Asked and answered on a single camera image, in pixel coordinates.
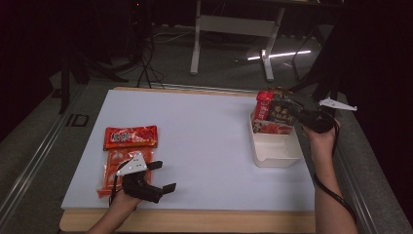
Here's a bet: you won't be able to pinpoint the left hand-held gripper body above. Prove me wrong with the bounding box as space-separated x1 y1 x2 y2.
111 152 166 205

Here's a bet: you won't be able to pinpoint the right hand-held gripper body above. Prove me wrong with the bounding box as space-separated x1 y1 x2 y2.
297 97 358 135

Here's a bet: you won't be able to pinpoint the red and black soup packet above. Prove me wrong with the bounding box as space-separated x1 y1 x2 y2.
251 91 305 136

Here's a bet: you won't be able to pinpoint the clear pack of orange sachets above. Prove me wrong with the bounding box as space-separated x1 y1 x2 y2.
96 146 154 198

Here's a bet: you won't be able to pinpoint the white divided plastic container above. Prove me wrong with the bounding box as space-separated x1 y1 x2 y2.
248 110 304 169

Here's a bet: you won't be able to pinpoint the person's right hand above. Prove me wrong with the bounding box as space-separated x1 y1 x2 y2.
302 118 341 154

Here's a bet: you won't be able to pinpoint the person's left hand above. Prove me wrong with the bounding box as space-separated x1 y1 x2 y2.
111 189 144 213

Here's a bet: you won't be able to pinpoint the orange-red seasoning packet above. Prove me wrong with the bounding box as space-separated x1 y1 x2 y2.
102 125 159 151

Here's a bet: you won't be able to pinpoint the black metal stand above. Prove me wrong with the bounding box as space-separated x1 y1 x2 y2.
57 45 130 115
276 19 346 133

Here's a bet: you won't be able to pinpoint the white table cover sheet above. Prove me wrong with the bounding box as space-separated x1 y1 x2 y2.
60 89 316 212

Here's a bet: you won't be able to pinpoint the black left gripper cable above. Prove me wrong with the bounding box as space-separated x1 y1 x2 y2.
108 161 127 207

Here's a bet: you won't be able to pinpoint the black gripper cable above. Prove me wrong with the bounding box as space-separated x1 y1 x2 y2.
108 161 127 207
312 120 358 225

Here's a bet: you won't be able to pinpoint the aluminium floor rail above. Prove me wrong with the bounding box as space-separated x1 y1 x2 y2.
334 94 380 234
0 83 86 222

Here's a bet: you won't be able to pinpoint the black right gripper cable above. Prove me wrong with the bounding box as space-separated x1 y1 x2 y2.
312 120 358 225

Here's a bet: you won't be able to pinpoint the black floor cables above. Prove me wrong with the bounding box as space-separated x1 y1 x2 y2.
135 28 167 89

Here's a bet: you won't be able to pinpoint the white desk frame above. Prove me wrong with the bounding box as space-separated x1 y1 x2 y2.
189 0 286 82

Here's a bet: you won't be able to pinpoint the white floor cable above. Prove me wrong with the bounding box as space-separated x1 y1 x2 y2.
151 27 197 45

